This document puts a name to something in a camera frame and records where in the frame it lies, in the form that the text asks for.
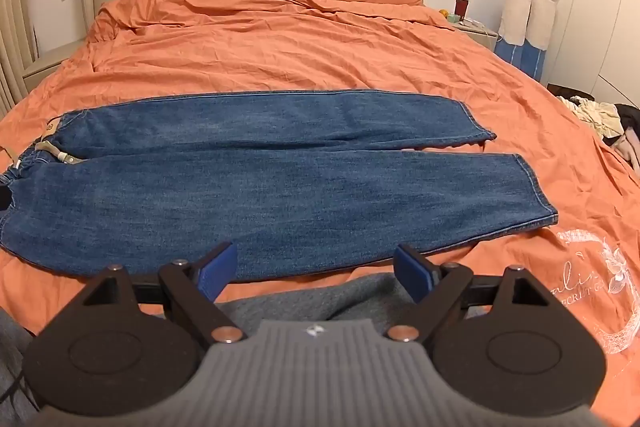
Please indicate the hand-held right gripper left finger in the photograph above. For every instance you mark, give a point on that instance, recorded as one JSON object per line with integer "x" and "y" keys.
{"x": 220, "y": 271}

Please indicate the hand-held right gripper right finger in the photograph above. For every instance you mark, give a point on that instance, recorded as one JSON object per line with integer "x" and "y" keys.
{"x": 410, "y": 274}

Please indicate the blue denim pants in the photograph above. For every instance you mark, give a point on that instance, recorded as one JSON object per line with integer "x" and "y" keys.
{"x": 280, "y": 187}

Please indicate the person's grey sweater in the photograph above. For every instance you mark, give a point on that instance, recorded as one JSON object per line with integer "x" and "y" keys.
{"x": 320, "y": 302}

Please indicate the orange duvet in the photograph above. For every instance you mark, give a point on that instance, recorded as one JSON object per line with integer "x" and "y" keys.
{"x": 300, "y": 47}

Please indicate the pile of clothes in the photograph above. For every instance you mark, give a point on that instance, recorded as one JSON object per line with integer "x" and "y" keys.
{"x": 600, "y": 117}

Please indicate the white nightstand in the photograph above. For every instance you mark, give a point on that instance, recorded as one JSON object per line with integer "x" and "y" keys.
{"x": 477, "y": 33}

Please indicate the small green container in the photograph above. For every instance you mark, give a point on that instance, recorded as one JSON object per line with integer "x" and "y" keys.
{"x": 453, "y": 18}

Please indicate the beige nightstand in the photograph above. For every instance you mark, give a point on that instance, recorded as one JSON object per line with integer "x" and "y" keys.
{"x": 50, "y": 59}

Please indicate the white alpaca plush toy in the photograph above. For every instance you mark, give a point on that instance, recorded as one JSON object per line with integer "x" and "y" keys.
{"x": 544, "y": 14}
{"x": 517, "y": 2}

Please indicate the beige curtain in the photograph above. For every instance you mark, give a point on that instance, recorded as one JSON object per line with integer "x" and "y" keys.
{"x": 12, "y": 7}

